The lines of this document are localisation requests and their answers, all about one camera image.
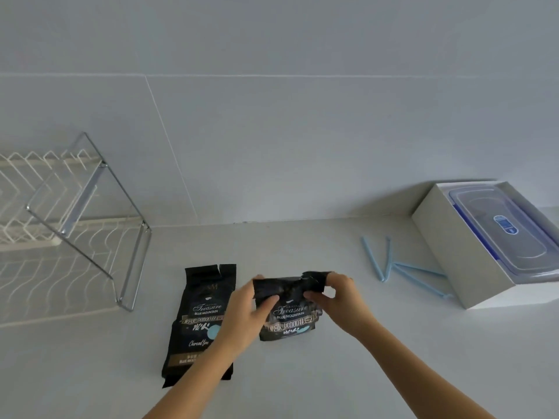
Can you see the person's left hand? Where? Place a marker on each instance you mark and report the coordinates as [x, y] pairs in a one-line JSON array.
[[240, 318]]

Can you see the person's right hand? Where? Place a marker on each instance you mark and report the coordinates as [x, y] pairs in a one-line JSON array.
[[345, 307]]

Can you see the person's left forearm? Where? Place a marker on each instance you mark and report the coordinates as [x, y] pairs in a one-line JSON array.
[[196, 379]]

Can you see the black coffee bag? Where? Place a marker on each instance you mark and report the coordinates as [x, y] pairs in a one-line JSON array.
[[196, 309], [289, 323]]

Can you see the white cardboard box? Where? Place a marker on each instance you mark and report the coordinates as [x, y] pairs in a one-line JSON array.
[[445, 248]]

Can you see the clear plastic food container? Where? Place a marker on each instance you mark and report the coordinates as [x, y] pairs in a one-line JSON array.
[[493, 209]]

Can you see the person's right forearm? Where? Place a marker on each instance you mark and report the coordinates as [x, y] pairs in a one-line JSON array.
[[415, 379]]

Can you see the flat black coffee bag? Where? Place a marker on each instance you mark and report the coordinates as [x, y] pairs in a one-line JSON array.
[[196, 309]]

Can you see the light blue sealing clip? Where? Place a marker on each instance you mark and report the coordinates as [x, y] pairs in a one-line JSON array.
[[371, 257], [419, 280]]

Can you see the person's left thumb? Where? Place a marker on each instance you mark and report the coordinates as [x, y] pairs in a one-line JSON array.
[[267, 301]]

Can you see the person's right thumb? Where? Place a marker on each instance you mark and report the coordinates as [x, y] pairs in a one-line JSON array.
[[315, 296]]

